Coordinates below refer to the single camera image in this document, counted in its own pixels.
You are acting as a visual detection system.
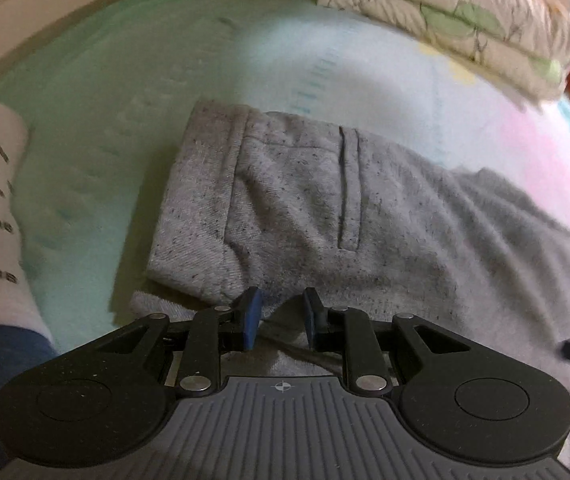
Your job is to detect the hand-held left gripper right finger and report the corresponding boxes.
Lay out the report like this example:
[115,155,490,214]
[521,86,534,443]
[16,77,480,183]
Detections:
[301,287,472,395]

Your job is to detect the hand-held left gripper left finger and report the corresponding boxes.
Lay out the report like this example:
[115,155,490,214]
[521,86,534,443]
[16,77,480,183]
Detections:
[99,287,266,395]

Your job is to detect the grey pants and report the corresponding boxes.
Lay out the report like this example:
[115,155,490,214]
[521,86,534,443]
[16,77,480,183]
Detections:
[130,100,570,401]

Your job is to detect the wooden bed frame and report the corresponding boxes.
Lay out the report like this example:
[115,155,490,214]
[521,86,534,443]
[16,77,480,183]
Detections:
[0,0,226,78]

